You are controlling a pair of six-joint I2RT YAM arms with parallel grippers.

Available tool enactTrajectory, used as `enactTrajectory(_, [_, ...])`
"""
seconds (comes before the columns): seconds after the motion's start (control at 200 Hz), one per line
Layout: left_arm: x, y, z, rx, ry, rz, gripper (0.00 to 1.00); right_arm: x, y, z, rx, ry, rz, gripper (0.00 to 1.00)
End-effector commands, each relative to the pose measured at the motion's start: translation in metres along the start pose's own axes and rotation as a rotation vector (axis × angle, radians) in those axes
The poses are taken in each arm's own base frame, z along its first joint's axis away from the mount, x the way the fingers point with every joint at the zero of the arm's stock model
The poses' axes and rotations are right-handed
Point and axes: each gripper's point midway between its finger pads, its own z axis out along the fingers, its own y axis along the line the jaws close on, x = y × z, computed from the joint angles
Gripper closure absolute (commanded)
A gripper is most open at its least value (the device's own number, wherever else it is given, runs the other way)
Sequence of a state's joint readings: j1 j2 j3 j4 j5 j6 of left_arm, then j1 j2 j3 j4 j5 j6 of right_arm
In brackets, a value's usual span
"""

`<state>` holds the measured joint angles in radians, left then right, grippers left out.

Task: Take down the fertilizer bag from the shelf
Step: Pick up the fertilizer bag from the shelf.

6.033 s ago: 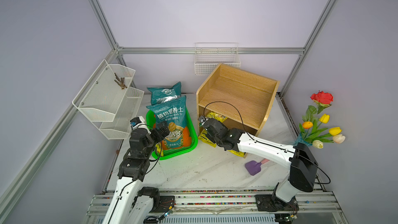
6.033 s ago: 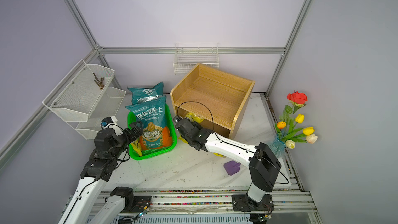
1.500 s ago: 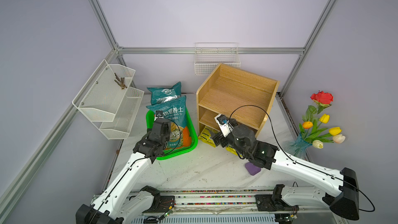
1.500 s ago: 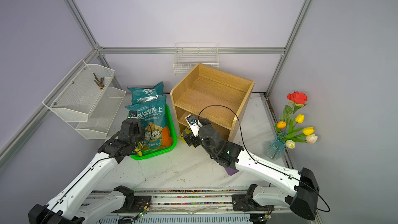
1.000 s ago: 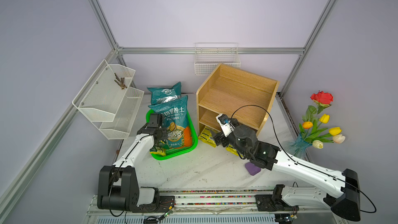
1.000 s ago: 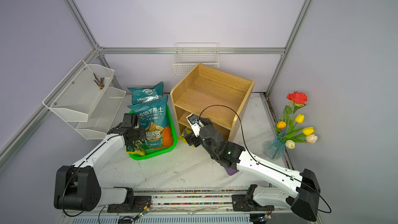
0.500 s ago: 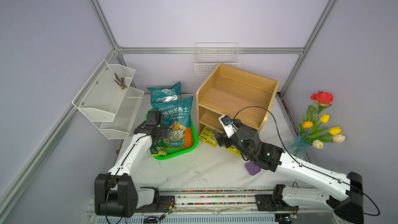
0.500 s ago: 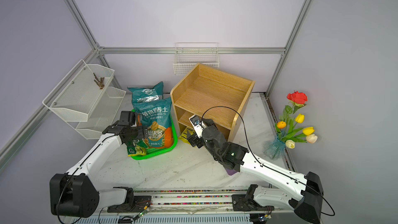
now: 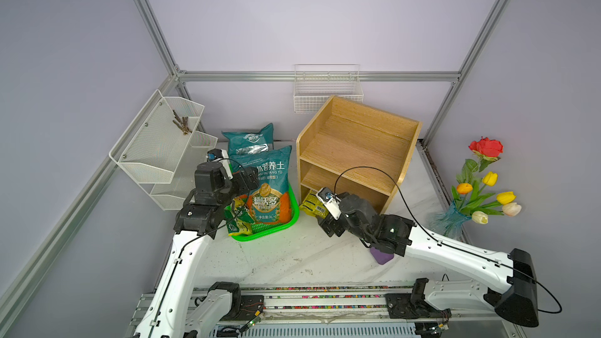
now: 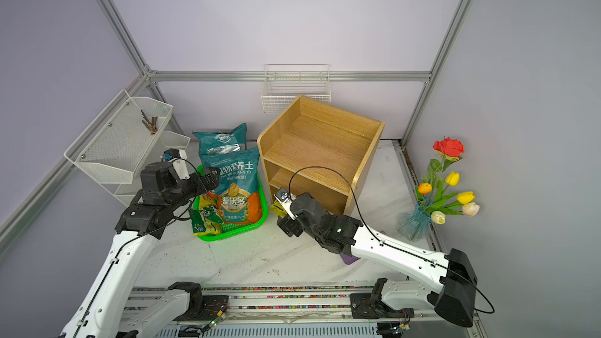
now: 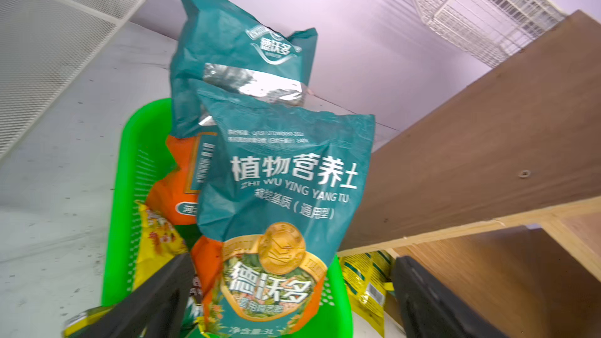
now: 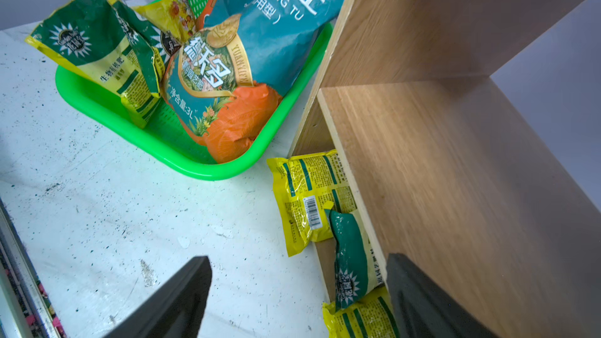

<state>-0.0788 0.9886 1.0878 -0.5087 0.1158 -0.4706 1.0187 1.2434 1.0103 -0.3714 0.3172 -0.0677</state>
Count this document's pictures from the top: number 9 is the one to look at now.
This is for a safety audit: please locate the purple pink toy shovel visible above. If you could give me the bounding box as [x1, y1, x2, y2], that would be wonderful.
[369, 247, 394, 265]

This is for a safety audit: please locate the metal base rail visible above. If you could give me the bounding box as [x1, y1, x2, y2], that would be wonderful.
[126, 283, 522, 338]

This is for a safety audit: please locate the artificial flower bouquet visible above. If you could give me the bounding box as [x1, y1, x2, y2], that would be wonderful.
[451, 137, 523, 225]

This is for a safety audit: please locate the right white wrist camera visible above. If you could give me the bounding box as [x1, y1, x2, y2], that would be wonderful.
[317, 187, 341, 220]

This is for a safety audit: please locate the blue glass vase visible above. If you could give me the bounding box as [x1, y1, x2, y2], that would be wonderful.
[426, 203, 471, 240]

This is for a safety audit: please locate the white wire wall basket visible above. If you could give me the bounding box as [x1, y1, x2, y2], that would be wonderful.
[293, 64, 364, 114]

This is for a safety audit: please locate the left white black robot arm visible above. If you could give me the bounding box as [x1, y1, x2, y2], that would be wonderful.
[134, 160, 259, 337]

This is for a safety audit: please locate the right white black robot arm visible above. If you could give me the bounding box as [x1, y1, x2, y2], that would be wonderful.
[317, 188, 539, 328]

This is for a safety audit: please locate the yellow green fertilizer packet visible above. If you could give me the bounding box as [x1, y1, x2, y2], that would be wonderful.
[299, 191, 329, 218]
[225, 195, 255, 236]

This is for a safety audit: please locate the wooden two-tier shelf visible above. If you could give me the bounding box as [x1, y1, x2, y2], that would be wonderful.
[296, 96, 422, 214]

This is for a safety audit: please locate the white mesh wall rack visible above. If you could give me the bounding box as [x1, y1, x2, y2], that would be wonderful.
[109, 90, 218, 211]

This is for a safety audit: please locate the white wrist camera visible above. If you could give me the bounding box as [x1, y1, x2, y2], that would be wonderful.
[207, 148, 233, 179]
[317, 187, 341, 220]

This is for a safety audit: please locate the teal orange soil bag back-facing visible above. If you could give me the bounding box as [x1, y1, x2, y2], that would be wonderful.
[222, 123, 274, 156]

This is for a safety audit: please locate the green plastic basket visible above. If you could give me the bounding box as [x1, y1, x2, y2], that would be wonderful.
[230, 185, 300, 242]

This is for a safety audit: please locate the teal orange soil bag front-facing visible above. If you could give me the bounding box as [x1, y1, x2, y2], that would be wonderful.
[230, 146, 292, 225]

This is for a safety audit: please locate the brown twigs bundle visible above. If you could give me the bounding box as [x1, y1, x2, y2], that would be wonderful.
[172, 110, 193, 136]

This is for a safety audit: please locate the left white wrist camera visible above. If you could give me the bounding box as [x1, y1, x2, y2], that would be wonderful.
[207, 148, 233, 179]

